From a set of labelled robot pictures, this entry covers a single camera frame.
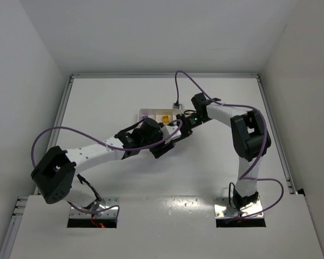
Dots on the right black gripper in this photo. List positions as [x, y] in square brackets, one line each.
[181, 123]

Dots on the yellow lego brick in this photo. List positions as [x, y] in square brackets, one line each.
[165, 119]

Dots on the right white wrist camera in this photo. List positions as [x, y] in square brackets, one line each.
[177, 106]

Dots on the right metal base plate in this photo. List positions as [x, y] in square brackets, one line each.
[224, 211]

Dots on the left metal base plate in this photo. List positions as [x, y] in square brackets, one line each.
[107, 208]

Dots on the metal base plate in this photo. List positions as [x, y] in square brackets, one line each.
[107, 208]
[224, 211]

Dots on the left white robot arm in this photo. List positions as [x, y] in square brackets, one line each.
[58, 174]

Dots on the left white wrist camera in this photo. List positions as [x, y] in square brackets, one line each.
[171, 131]

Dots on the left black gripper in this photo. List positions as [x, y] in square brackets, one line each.
[162, 149]

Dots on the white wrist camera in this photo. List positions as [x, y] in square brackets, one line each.
[171, 131]
[177, 106]

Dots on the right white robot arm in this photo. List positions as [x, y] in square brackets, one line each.
[250, 141]

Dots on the white three-compartment tray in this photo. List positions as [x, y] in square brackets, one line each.
[156, 114]

